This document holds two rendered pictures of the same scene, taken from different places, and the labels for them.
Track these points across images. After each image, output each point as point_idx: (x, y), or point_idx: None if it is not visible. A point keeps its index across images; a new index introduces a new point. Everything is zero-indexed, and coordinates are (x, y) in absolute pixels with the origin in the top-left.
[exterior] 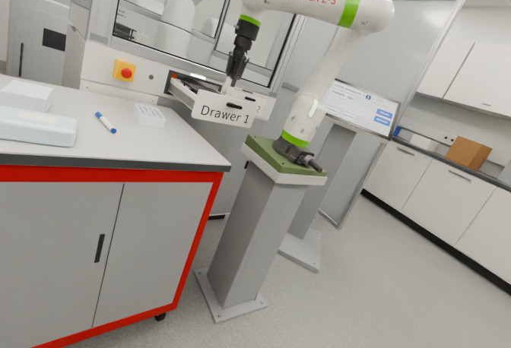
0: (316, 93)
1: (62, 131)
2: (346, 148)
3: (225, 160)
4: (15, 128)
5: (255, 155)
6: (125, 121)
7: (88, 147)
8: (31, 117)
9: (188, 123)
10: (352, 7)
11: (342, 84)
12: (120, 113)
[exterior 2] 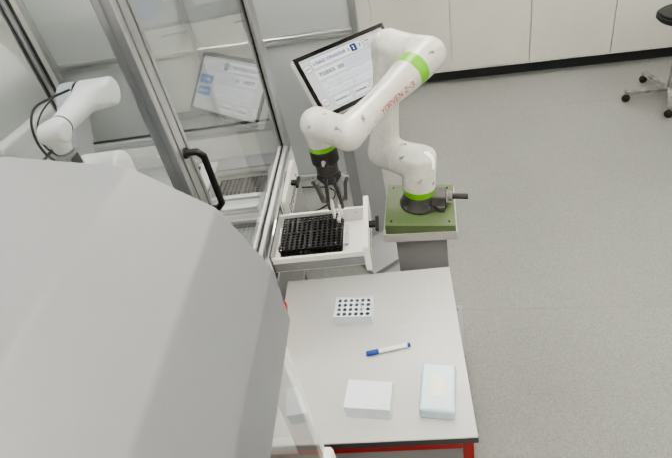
0: (397, 135)
1: (455, 371)
2: None
3: (442, 269)
4: (455, 398)
5: (412, 235)
6: (368, 333)
7: (448, 363)
8: (440, 388)
9: (290, 272)
10: (426, 75)
11: (319, 56)
12: (345, 335)
